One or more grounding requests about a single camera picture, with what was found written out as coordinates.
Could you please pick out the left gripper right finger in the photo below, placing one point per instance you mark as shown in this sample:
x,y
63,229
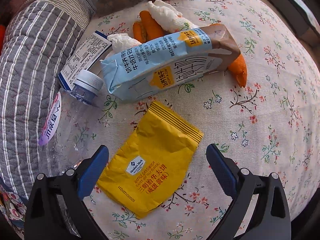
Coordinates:
x,y
271,216

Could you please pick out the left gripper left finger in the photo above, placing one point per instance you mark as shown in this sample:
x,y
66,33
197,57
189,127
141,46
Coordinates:
x,y
44,218

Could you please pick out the yellow snack wrapper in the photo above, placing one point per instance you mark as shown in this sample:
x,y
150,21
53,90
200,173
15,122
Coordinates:
x,y
152,163

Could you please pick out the blue milk carton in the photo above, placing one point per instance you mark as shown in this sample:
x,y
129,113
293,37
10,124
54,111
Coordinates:
x,y
174,59

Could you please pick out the clear plastic water bottle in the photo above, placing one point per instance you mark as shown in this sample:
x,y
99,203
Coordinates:
x,y
64,139

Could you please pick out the floral tablecloth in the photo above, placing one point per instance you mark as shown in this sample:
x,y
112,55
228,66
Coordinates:
x,y
271,125

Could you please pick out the orange peel piece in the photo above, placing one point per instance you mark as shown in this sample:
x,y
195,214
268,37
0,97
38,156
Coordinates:
x,y
238,70

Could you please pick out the white blue small box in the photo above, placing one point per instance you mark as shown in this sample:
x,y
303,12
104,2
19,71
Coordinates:
x,y
87,54

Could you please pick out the grey striped cushion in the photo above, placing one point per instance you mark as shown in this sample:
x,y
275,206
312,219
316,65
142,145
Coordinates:
x,y
37,44

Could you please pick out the small white tissue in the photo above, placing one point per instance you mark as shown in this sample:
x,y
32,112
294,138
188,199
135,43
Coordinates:
x,y
122,41

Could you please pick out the orange peel pieces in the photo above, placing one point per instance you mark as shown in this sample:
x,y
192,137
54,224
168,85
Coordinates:
x,y
147,28

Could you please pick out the crumpled white tissue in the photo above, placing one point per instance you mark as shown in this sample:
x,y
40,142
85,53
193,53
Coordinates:
x,y
168,17

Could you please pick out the grey storage ottoman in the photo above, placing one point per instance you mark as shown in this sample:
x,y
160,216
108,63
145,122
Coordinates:
x,y
302,16

